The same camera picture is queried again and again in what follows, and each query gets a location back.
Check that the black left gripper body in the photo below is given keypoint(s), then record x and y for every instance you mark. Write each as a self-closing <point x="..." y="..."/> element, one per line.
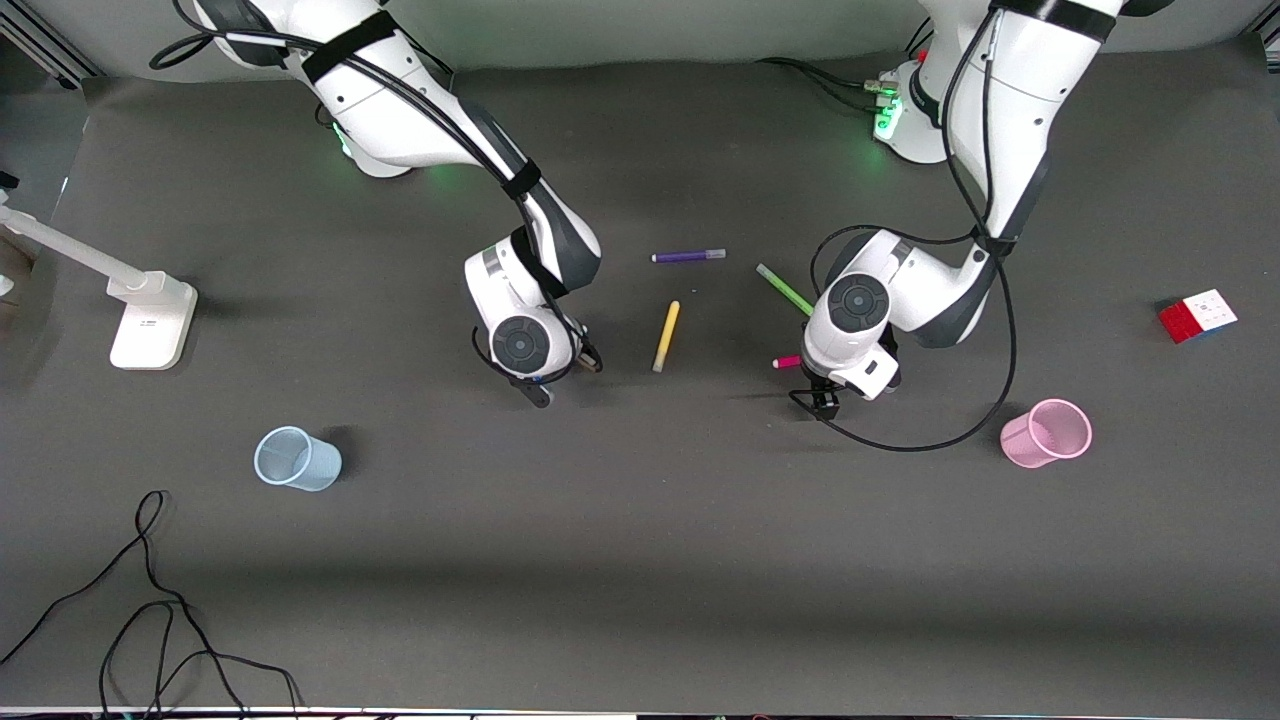
<point x="824" y="400"/>

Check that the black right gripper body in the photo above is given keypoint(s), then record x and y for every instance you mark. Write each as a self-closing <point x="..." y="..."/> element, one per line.
<point x="540" y="392"/>

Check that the pink marker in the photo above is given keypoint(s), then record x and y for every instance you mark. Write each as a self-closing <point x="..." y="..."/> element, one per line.
<point x="787" y="361"/>

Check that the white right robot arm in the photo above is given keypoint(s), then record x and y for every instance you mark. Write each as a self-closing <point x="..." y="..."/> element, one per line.
<point x="400" y="110"/>

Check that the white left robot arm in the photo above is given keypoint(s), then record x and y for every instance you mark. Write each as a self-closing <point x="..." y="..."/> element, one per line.
<point x="1010" y="90"/>

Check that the green marker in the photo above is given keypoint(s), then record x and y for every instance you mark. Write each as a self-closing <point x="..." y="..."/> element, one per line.
<point x="785" y="290"/>

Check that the yellow marker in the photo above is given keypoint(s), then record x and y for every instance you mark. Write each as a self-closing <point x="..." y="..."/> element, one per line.
<point x="666" y="337"/>

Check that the purple marker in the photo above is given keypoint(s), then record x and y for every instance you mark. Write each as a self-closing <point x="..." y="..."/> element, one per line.
<point x="685" y="256"/>

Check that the pink plastic cup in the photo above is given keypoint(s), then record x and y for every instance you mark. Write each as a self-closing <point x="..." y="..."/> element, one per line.
<point x="1040" y="438"/>

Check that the light blue plastic cup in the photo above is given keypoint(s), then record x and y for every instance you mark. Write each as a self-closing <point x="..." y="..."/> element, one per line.
<point x="300" y="462"/>

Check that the rubik's cube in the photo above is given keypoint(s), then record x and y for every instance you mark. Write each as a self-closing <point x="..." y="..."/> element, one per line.
<point x="1198" y="316"/>

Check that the aluminium frame profile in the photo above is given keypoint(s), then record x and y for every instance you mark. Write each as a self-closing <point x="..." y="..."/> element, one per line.
<point x="45" y="45"/>

